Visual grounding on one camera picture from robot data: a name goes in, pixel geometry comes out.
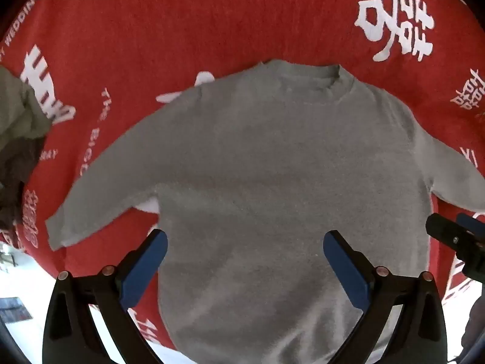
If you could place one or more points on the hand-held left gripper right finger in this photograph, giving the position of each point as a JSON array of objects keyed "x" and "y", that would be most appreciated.
[{"x": 346, "y": 269}]

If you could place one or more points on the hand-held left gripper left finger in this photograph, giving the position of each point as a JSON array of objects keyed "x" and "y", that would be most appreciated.
[{"x": 146, "y": 269}]

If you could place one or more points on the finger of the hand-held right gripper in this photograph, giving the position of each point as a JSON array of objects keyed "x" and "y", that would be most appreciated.
[
  {"x": 449, "y": 233},
  {"x": 471, "y": 222}
]

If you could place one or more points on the grey knit sweater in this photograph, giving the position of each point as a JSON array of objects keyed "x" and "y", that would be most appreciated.
[{"x": 265, "y": 159}]

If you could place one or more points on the person's right forearm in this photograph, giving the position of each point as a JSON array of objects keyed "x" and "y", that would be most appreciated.
[{"x": 473, "y": 326}]

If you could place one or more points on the dark brown cloth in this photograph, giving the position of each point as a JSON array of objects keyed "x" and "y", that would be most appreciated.
[{"x": 17, "y": 182}]

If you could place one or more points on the olive green cloth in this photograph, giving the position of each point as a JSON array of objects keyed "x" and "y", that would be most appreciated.
[{"x": 17, "y": 110}]

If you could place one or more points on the red printed blanket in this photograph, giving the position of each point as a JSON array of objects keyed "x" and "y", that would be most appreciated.
[{"x": 151, "y": 26}]

